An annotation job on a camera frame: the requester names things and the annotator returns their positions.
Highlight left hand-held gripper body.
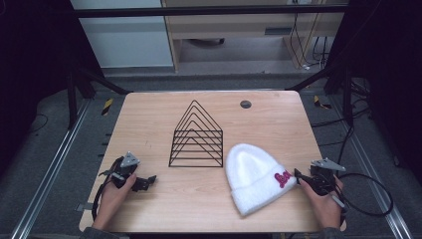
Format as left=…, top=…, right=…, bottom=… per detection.
left=105, top=150, right=141, bottom=190

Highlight black wire rack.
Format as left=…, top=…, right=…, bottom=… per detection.
left=167, top=100, right=225, bottom=168

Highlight white cabinet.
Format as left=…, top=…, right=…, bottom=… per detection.
left=70, top=0, right=175, bottom=70

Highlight person's right hand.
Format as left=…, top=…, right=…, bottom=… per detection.
left=299, top=174, right=345, bottom=231

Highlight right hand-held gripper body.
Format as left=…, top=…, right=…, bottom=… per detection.
left=309, top=157, right=346, bottom=197

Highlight hanging cables under desk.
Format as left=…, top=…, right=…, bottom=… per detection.
left=289, top=0, right=332, bottom=72

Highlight black floor cables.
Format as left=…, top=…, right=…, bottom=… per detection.
left=311, top=79, right=372, bottom=160

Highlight white knitted beanie hat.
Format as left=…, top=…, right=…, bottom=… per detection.
left=225, top=142, right=299, bottom=217

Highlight person's left hand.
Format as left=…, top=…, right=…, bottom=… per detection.
left=92, top=172, right=138, bottom=231

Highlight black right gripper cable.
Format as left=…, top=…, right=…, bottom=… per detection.
left=332, top=172, right=395, bottom=219

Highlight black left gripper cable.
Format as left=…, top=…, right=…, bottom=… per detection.
left=91, top=156, right=124, bottom=222

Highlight black metal stand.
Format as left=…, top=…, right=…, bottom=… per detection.
left=286, top=64, right=355, bottom=127
left=65, top=63, right=132, bottom=131

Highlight yellow black striped tape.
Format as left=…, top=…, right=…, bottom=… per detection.
left=313, top=95, right=332, bottom=111
left=101, top=98, right=114, bottom=117

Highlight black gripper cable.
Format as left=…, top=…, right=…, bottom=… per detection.
left=332, top=172, right=395, bottom=219
left=91, top=156, right=124, bottom=222

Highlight aluminium floor rail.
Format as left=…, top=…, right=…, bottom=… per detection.
left=10, top=99, right=93, bottom=239
left=326, top=96, right=415, bottom=239

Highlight black horizontal frame bar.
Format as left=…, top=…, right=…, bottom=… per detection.
left=73, top=4, right=348, bottom=19

